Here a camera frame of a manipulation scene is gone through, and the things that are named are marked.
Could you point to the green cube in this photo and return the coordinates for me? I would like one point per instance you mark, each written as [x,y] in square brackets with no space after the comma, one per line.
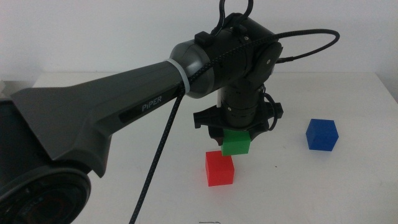
[235,144]

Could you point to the blue cube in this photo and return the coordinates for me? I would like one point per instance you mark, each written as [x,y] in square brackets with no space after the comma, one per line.
[321,135]

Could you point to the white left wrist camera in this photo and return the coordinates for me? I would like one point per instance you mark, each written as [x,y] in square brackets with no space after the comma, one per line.
[220,99]

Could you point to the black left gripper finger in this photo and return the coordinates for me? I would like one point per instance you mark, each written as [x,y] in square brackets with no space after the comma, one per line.
[255,134]
[217,135]

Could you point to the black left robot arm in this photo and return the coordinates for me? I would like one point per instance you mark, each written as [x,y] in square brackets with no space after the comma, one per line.
[77,109]

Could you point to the red cube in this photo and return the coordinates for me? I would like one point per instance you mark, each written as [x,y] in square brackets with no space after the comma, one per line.
[219,171]

